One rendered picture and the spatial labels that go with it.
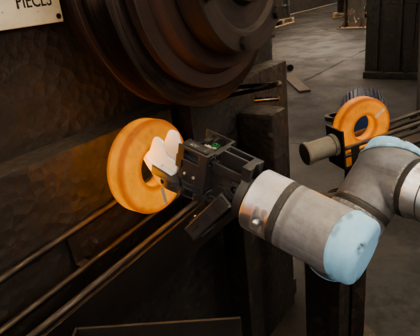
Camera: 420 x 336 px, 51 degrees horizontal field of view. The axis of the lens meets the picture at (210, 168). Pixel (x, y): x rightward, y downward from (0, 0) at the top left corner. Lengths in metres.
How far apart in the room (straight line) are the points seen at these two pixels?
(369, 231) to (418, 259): 1.41
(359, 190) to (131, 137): 0.35
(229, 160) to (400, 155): 0.25
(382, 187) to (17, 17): 0.58
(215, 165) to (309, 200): 0.14
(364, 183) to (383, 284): 1.14
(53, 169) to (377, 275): 1.40
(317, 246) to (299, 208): 0.05
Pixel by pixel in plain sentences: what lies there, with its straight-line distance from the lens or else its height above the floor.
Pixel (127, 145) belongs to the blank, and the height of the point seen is 0.88.
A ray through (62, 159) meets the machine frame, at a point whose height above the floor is 0.86.
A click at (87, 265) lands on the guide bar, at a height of 0.68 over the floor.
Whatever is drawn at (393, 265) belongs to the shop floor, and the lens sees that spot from 1.91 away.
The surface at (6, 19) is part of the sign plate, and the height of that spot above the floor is 1.07.
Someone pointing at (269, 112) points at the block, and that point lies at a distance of 1.05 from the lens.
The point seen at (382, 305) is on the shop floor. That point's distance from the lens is 1.71.
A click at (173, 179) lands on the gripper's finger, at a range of 0.65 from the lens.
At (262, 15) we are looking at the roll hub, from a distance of 0.83.
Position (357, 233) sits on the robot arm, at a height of 0.80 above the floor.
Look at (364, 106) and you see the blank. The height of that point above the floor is 0.77.
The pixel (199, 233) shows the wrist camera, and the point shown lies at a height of 0.74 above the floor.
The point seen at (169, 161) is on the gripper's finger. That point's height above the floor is 0.85.
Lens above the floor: 1.09
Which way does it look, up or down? 23 degrees down
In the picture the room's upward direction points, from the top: 6 degrees counter-clockwise
